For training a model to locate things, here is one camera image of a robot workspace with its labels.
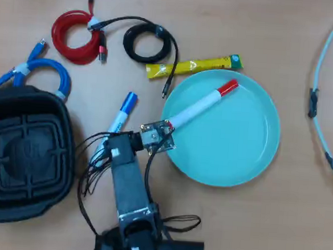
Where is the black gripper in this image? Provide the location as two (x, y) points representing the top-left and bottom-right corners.
(105, 130), (144, 167)

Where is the blue capped white marker pen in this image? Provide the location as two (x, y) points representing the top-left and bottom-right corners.
(94, 90), (140, 159)

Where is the red capped white marker pen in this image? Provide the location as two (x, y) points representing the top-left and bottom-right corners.
(167, 74), (241, 135)

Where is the black square plastic bowl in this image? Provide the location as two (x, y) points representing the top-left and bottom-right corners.
(0, 83), (81, 229)

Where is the teal round plate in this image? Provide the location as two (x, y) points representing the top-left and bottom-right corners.
(156, 65), (285, 192)

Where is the yellow stick sachet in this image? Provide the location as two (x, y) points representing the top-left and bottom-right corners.
(145, 47), (245, 86)

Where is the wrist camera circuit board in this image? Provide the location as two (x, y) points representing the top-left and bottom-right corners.
(137, 118), (178, 157)

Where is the thick black camera cable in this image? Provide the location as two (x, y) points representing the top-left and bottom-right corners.
(139, 146), (182, 244)

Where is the thin black wire bundle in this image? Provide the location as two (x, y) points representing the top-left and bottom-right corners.
(68, 128), (118, 236)

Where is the blue coiled USB cable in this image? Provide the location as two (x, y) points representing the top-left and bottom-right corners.
(0, 35), (75, 103)

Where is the black coiled USB cable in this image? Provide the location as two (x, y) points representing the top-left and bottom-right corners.
(83, 13), (182, 100)

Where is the thin dark wire loop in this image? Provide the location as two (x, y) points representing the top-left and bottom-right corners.
(161, 212), (202, 235)

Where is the red coiled USB cable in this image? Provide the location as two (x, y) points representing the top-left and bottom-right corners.
(49, 0), (112, 67)

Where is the white cable with black tape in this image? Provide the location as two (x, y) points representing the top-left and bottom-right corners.
(302, 0), (333, 184)

